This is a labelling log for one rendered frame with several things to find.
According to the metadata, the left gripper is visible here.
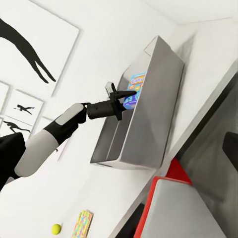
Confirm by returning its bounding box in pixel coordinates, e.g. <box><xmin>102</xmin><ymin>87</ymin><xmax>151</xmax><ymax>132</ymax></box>
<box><xmin>96</xmin><ymin>91</ymin><xmax>136</xmax><ymax>121</ymax></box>

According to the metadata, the jigsaw puzzle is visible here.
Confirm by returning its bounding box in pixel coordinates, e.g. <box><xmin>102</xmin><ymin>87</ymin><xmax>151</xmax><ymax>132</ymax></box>
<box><xmin>71</xmin><ymin>210</ymin><xmax>93</xmax><ymax>238</ymax></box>

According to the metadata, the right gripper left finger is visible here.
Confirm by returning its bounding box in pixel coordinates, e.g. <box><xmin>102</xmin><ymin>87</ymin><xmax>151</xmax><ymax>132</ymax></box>
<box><xmin>0</xmin><ymin>132</ymin><xmax>26</xmax><ymax>191</ymax></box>

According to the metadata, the tennis ball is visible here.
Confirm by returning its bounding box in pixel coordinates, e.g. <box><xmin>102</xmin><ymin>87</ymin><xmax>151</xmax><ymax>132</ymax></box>
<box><xmin>51</xmin><ymin>224</ymin><xmax>61</xmax><ymax>235</ymax></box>

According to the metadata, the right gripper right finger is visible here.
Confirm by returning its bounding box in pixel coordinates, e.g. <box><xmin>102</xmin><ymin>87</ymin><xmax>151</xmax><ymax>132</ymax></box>
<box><xmin>222</xmin><ymin>132</ymin><xmax>238</xmax><ymax>172</ymax></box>

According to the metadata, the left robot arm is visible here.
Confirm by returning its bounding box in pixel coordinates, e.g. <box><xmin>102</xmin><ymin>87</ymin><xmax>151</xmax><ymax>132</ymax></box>
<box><xmin>5</xmin><ymin>82</ymin><xmax>136</xmax><ymax>185</ymax></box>

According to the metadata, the board game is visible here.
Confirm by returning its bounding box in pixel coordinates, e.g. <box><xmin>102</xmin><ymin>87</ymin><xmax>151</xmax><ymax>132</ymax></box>
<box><xmin>123</xmin><ymin>72</ymin><xmax>145</xmax><ymax>110</ymax></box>

